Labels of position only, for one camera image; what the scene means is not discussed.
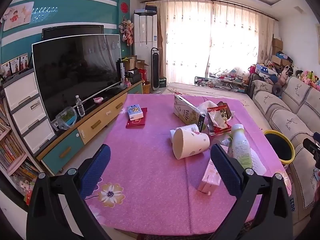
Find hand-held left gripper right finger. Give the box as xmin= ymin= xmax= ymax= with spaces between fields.
xmin=210 ymin=144 xmax=293 ymax=240

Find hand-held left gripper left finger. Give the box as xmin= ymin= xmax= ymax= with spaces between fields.
xmin=26 ymin=144 xmax=112 ymax=240

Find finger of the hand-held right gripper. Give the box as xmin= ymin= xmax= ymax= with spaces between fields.
xmin=302 ymin=132 xmax=320 ymax=168

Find pink carton box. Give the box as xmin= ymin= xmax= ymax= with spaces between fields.
xmin=197 ymin=159 xmax=223 ymax=194

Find white green drink bottle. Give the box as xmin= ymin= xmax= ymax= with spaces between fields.
xmin=230 ymin=124 xmax=253 ymax=171

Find white foam net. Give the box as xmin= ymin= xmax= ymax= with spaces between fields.
xmin=249 ymin=147 xmax=267 ymax=176

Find yellow-rimmed trash bin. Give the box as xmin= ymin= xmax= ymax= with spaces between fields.
xmin=263 ymin=129 xmax=295 ymax=165

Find large paper cup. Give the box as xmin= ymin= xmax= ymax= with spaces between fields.
xmin=172 ymin=127 xmax=210 ymax=160

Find red snack wrapper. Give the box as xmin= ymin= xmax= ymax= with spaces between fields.
xmin=206 ymin=106 xmax=233 ymax=136

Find white pill bottle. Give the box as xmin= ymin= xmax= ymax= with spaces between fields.
xmin=170 ymin=124 xmax=200 ymax=143

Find white tissue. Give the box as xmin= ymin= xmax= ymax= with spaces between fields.
xmin=197 ymin=101 xmax=218 ymax=118

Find green snack box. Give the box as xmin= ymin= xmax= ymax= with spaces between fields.
xmin=174 ymin=95 xmax=208 ymax=133

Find yellow teal television stand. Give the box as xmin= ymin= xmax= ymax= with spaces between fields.
xmin=36 ymin=80 xmax=145 ymax=175

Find beige sofa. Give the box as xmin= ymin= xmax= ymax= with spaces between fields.
xmin=247 ymin=76 xmax=320 ymax=224

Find pink floral tablecloth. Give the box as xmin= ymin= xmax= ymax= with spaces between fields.
xmin=84 ymin=94 xmax=293 ymax=235

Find red envelope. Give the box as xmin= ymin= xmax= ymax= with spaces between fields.
xmin=126 ymin=107 xmax=148 ymax=129

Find clear water bottle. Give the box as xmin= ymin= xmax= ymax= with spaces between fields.
xmin=75 ymin=95 xmax=85 ymax=117

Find blue tissue pack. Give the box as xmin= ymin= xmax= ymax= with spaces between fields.
xmin=127 ymin=105 xmax=144 ymax=119

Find pile of booklets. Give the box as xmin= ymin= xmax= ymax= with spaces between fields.
xmin=10 ymin=174 xmax=40 ymax=205

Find row of books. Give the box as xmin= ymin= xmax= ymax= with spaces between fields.
xmin=0 ymin=97 xmax=40 ymax=180

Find pile of plush toys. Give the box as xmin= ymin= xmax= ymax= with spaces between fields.
xmin=255 ymin=51 xmax=320 ymax=90

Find white plastic drawer cabinet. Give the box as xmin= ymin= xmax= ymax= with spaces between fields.
xmin=2 ymin=69 xmax=57 ymax=155

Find cluttered low rack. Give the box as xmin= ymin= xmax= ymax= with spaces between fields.
xmin=194 ymin=67 xmax=249 ymax=93

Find large curved television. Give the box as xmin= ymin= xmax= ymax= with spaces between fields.
xmin=32 ymin=34 xmax=122 ymax=122

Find black box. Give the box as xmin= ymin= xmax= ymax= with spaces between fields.
xmin=125 ymin=69 xmax=142 ymax=83

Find stacked cardboard boxes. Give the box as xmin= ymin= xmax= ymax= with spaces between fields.
xmin=271 ymin=36 xmax=284 ymax=55

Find open cardboard box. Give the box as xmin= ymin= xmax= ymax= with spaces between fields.
xmin=122 ymin=55 xmax=149 ymax=70

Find black tower fan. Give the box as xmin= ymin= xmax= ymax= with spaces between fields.
xmin=150 ymin=47 xmax=162 ymax=94

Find sheer embroidered curtain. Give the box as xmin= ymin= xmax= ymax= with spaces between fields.
xmin=157 ymin=0 xmax=275 ymax=90

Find photo frames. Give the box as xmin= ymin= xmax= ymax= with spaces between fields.
xmin=2 ymin=53 xmax=29 ymax=77

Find smaller black television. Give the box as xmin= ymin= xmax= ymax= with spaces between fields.
xmin=42 ymin=25 xmax=104 ymax=40

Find hanging flower ornament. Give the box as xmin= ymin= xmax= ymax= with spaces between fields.
xmin=119 ymin=16 xmax=134 ymax=46

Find white standing air conditioner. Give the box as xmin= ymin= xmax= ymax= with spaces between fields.
xmin=133 ymin=12 xmax=158 ymax=94

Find wall poster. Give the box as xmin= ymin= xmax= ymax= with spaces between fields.
xmin=2 ymin=1 xmax=35 ymax=32

